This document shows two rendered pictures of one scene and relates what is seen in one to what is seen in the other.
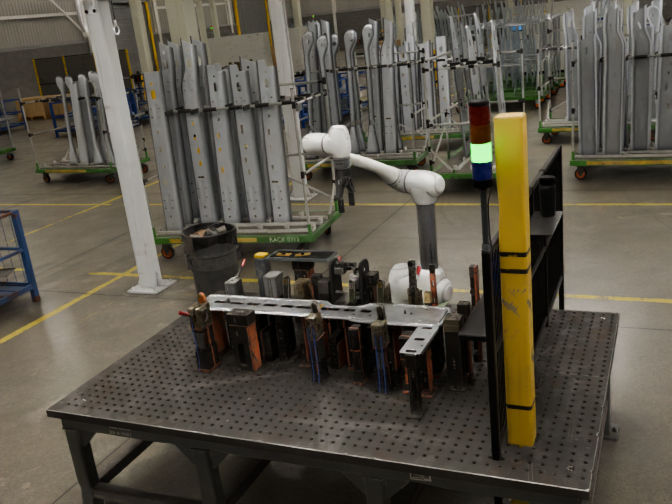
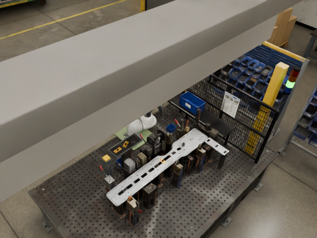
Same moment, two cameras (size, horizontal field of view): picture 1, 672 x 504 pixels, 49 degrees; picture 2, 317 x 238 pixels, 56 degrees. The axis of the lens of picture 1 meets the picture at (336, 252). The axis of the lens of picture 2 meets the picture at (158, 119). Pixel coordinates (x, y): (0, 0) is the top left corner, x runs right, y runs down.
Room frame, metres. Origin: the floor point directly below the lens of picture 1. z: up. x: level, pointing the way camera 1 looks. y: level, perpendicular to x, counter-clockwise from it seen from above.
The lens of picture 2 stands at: (2.98, 2.14, 3.54)
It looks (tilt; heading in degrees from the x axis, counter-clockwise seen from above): 43 degrees down; 287
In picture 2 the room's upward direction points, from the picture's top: 4 degrees clockwise
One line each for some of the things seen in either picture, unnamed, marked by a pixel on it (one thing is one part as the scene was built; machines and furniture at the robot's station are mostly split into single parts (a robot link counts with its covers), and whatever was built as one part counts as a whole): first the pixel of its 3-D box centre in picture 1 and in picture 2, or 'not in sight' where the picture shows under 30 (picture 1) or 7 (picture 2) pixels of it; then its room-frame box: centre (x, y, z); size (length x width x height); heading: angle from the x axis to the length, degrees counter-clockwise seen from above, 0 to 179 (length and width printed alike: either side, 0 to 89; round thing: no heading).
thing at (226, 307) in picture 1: (313, 309); (162, 162); (3.50, 0.15, 1.00); 1.38 x 0.22 x 0.02; 65
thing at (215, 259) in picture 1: (214, 266); not in sight; (6.35, 1.10, 0.36); 0.54 x 0.50 x 0.73; 155
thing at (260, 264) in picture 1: (266, 293); (107, 172); (4.01, 0.42, 0.92); 0.08 x 0.08 x 0.44; 65
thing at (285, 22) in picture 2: not in sight; (265, 26); (2.67, -4.91, 0.52); 1.20 x 0.80 x 1.05; 62
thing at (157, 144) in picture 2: (352, 303); (155, 149); (3.64, -0.05, 0.94); 0.18 x 0.13 x 0.49; 65
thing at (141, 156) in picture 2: (305, 314); (141, 167); (3.71, 0.20, 0.89); 0.13 x 0.11 x 0.38; 155
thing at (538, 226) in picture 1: (540, 214); (222, 82); (3.13, -0.91, 1.46); 0.36 x 0.15 x 0.18; 155
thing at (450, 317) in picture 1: (455, 352); (212, 141); (3.06, -0.49, 0.88); 0.08 x 0.08 x 0.36; 65
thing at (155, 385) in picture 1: (345, 362); (163, 171); (3.50, 0.02, 0.68); 2.56 x 1.61 x 0.04; 65
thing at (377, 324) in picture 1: (381, 355); (199, 159); (3.14, -0.16, 0.87); 0.12 x 0.09 x 0.35; 155
